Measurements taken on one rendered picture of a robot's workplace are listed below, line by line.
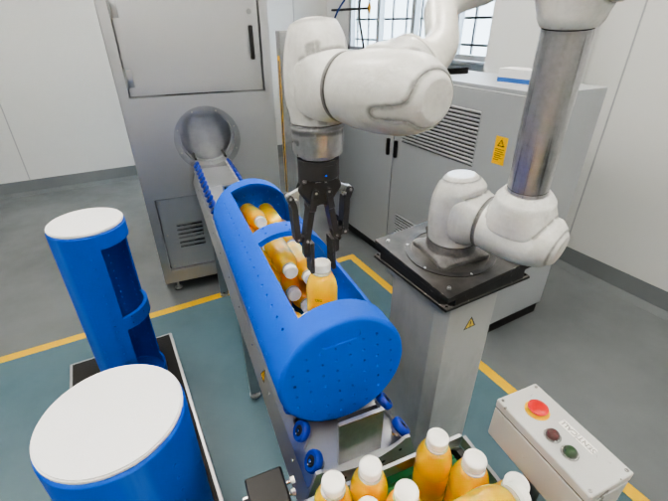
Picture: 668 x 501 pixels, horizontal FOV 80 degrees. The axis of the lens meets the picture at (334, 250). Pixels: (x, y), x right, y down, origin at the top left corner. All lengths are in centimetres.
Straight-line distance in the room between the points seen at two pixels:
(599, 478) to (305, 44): 81
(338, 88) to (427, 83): 13
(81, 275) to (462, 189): 145
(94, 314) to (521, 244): 164
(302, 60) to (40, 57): 505
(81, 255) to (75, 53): 400
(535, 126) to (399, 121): 56
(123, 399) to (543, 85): 112
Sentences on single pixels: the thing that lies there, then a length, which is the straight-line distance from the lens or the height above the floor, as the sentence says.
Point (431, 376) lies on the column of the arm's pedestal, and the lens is 148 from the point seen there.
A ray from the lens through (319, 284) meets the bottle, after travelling 81.
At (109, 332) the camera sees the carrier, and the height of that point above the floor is 57.
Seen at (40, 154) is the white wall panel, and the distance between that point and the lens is 578.
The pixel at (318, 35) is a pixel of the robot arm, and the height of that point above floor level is 171.
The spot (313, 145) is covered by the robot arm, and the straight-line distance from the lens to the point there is 68.
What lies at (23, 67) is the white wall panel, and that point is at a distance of 563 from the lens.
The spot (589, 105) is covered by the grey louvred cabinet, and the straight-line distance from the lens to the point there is 252.
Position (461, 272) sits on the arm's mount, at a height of 107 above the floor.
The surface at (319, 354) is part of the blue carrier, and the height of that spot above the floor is 116.
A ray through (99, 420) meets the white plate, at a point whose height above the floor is 104.
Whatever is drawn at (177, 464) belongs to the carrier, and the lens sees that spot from 98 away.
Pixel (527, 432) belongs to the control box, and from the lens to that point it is 85.
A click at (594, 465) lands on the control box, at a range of 85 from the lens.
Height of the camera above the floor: 173
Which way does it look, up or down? 30 degrees down
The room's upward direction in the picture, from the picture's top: straight up
